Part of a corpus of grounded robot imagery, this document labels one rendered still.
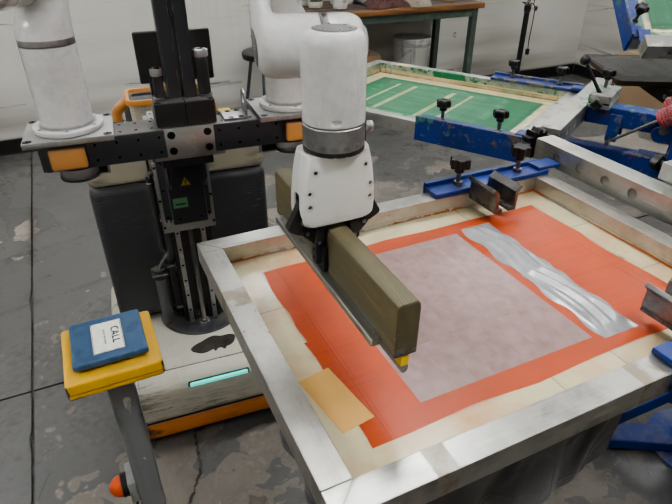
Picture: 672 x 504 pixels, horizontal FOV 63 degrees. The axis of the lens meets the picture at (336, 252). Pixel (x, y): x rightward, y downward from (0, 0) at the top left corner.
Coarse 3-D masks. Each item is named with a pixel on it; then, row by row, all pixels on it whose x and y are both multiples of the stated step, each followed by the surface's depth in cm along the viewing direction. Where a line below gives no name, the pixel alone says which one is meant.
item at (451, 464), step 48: (576, 192) 116; (240, 240) 99; (288, 240) 102; (624, 240) 105; (240, 288) 86; (240, 336) 78; (288, 384) 69; (624, 384) 69; (288, 432) 64; (480, 432) 62; (528, 432) 62; (576, 432) 67; (336, 480) 57; (384, 480) 57; (432, 480) 57
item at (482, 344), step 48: (528, 288) 92; (624, 288) 92; (336, 336) 82; (432, 336) 82; (480, 336) 82; (528, 336) 82; (576, 336) 82; (624, 336) 82; (384, 384) 74; (432, 384) 74; (480, 384) 74; (528, 384) 74; (384, 432) 67
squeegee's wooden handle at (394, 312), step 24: (288, 168) 87; (288, 192) 83; (288, 216) 85; (336, 240) 70; (360, 240) 69; (336, 264) 71; (360, 264) 65; (360, 288) 66; (384, 288) 61; (384, 312) 61; (408, 312) 59; (384, 336) 62; (408, 336) 61
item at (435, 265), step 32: (512, 224) 111; (544, 224) 111; (384, 256) 101; (416, 256) 101; (448, 256) 101; (480, 256) 101; (544, 256) 101; (576, 256) 101; (288, 288) 92; (320, 288) 92; (416, 288) 92; (448, 288) 92; (480, 288) 92; (320, 320) 85
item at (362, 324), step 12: (276, 216) 87; (300, 240) 81; (300, 252) 80; (312, 264) 76; (324, 276) 73; (336, 288) 71; (336, 300) 70; (348, 300) 69; (348, 312) 68; (360, 312) 67; (360, 324) 65; (372, 336) 64
